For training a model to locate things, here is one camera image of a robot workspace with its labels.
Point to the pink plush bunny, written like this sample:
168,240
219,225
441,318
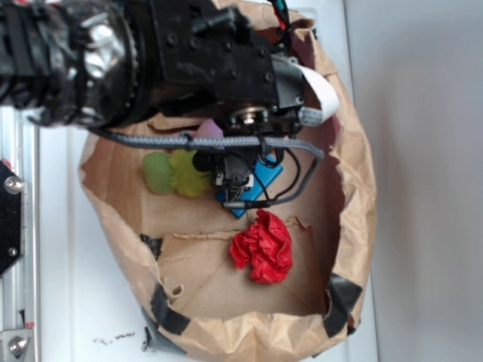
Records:
207,129

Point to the green fuzzy plush toy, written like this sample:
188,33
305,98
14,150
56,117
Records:
165,173

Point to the metal corner bracket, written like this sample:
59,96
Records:
14,344

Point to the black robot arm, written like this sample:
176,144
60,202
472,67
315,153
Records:
106,64

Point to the blue rectangular block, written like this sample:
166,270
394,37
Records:
266,175

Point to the aluminium extrusion rail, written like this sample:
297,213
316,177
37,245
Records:
19,286

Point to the red crumpled paper ball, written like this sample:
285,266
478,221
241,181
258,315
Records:
267,246

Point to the brown paper bag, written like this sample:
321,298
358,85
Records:
174,251

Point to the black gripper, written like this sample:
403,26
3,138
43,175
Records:
212,64

